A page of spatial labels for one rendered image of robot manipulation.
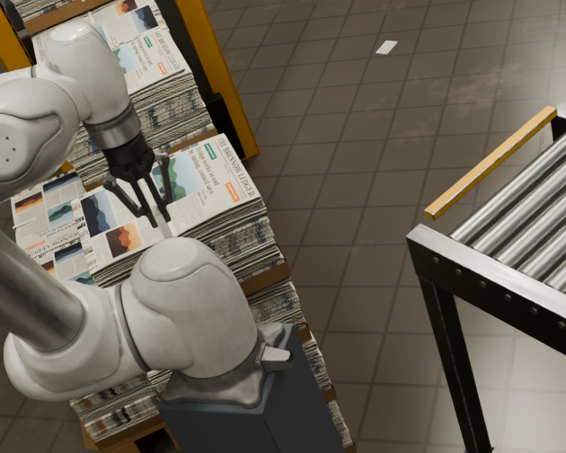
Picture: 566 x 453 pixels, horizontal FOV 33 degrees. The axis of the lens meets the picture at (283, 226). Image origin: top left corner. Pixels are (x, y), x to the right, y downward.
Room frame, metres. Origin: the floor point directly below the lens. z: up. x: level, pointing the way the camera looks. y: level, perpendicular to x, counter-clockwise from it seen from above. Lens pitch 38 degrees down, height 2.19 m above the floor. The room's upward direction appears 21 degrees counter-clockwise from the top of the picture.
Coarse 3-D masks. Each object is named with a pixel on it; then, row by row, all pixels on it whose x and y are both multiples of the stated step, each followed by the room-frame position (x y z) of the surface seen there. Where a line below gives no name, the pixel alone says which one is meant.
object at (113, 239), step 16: (96, 192) 1.77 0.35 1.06; (128, 192) 1.72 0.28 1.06; (80, 208) 1.74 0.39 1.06; (96, 208) 1.71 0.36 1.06; (112, 208) 1.69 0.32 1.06; (80, 224) 1.68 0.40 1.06; (96, 224) 1.65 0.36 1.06; (112, 224) 1.63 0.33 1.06; (128, 224) 1.61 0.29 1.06; (144, 224) 1.59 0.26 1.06; (96, 240) 1.60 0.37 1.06; (112, 240) 1.58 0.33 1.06; (128, 240) 1.56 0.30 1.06; (144, 240) 1.54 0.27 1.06; (160, 240) 1.52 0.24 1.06; (96, 256) 1.55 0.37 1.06; (112, 256) 1.53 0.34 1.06; (128, 256) 1.51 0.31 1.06; (96, 272) 1.51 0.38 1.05; (112, 272) 1.51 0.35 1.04; (128, 272) 1.51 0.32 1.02
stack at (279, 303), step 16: (272, 288) 1.57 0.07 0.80; (288, 288) 1.56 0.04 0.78; (256, 304) 1.56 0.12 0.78; (272, 304) 1.56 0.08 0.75; (288, 304) 1.56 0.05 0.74; (256, 320) 1.56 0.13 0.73; (272, 320) 1.56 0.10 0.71; (288, 320) 1.56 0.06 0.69; (304, 320) 1.57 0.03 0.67; (320, 352) 1.58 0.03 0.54; (320, 368) 1.57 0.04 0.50; (160, 384) 1.54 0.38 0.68; (320, 384) 1.57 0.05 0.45; (336, 416) 1.57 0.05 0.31
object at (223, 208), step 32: (192, 160) 1.75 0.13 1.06; (224, 160) 1.71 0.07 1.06; (192, 192) 1.64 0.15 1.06; (224, 192) 1.59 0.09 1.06; (256, 192) 1.55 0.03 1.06; (192, 224) 1.53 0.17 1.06; (224, 224) 1.53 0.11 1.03; (256, 224) 1.53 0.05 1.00; (224, 256) 1.53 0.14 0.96; (256, 256) 1.53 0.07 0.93
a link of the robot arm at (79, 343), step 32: (0, 256) 0.99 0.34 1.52; (0, 288) 0.99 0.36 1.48; (32, 288) 1.03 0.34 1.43; (64, 288) 1.12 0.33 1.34; (96, 288) 1.21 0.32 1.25; (0, 320) 1.03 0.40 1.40; (32, 320) 1.04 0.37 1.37; (64, 320) 1.08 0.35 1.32; (96, 320) 1.13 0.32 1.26; (32, 352) 1.11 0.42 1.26; (64, 352) 1.09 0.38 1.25; (96, 352) 1.10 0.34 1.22; (128, 352) 1.12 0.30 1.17; (32, 384) 1.13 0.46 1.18; (64, 384) 1.10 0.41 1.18; (96, 384) 1.12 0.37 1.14
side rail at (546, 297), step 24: (408, 240) 1.56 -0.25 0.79; (432, 240) 1.52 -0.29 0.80; (432, 264) 1.50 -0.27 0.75; (456, 264) 1.43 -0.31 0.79; (480, 264) 1.40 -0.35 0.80; (504, 264) 1.37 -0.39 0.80; (456, 288) 1.45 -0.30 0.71; (480, 288) 1.38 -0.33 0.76; (504, 288) 1.32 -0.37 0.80; (528, 288) 1.29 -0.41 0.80; (552, 288) 1.27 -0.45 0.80; (504, 312) 1.33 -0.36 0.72; (528, 312) 1.27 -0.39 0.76; (552, 312) 1.21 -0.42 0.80; (552, 336) 1.22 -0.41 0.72
